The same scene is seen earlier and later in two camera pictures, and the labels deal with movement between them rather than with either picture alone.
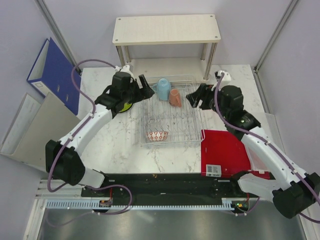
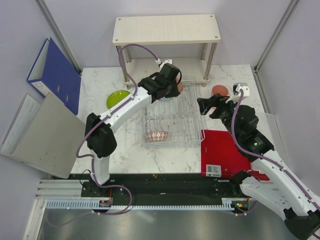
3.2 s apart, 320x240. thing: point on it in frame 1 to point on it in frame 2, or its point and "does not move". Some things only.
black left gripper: x=145 y=92 to x=175 y=93
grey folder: x=36 y=124 does not move
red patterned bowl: x=156 y=136 does not move
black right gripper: x=203 y=92 to x=217 y=100
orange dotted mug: x=174 y=98 to x=178 y=80
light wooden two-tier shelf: x=167 y=30 does not move
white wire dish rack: x=167 y=117 does not move
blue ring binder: x=52 y=73 does not move
